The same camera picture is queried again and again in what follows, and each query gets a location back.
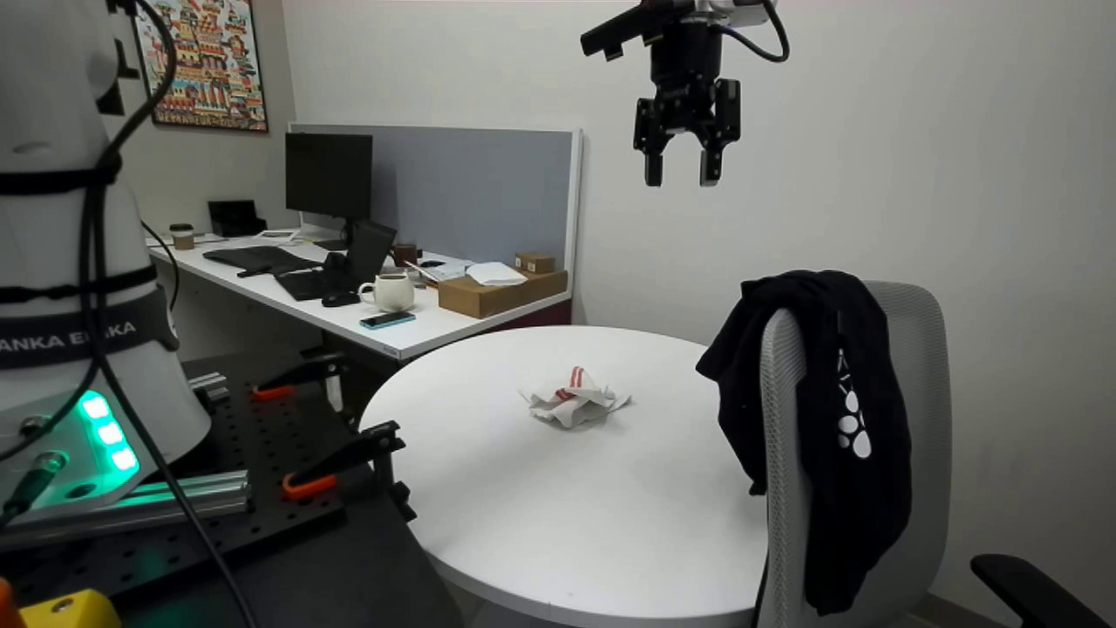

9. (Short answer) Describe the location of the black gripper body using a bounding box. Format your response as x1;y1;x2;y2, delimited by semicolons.
633;22;745;154

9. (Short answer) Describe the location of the white red-striped tea towel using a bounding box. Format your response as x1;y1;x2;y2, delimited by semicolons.
527;363;640;434

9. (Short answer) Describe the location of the small cardboard box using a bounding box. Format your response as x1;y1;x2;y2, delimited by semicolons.
508;247;563;280

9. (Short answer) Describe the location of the grey desk partition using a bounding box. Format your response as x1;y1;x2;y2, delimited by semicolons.
290;115;585;315

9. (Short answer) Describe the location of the white paper sheet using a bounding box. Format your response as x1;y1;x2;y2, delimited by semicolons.
462;258;535;290

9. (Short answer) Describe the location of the flat cardboard box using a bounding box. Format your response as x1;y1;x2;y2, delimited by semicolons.
435;265;571;321

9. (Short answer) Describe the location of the black garment with white print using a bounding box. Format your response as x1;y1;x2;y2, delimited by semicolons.
695;269;916;616

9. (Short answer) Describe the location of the white office desk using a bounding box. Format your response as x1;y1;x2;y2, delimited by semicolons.
144;228;574;368

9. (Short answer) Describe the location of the white mug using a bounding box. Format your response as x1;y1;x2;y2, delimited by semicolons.
356;269;421;321

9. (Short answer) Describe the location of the grey office chair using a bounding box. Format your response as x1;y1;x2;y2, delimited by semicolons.
750;280;956;628

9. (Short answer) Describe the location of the black laptop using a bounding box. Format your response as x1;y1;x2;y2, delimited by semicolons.
275;218;401;309

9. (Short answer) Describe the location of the black computer monitor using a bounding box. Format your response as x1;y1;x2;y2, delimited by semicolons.
284;130;379;245

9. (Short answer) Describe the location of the black keyboard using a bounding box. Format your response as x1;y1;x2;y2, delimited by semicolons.
200;242;321;280

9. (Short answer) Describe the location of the small black screen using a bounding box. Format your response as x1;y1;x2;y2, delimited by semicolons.
207;197;268;245

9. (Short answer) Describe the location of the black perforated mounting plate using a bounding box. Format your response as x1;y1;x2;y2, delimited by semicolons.
0;355;406;611

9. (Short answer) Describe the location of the black chair armrest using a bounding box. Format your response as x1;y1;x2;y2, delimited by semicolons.
966;553;1116;628

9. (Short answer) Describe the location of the yellow block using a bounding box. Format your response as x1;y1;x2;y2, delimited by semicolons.
13;585;126;628

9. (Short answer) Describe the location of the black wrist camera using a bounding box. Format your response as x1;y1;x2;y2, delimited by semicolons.
579;0;778;66

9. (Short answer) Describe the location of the black clamp with orange handle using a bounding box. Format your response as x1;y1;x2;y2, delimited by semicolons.
278;420;408;507
248;348;356;409

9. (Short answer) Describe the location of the colourful framed wall picture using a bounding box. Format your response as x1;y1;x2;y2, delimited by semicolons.
128;0;271;136

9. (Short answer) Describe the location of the black cable along robot base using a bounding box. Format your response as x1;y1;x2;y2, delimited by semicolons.
0;0;262;628

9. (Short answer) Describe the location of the aluminium rail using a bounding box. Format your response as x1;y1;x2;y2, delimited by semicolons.
0;464;255;553

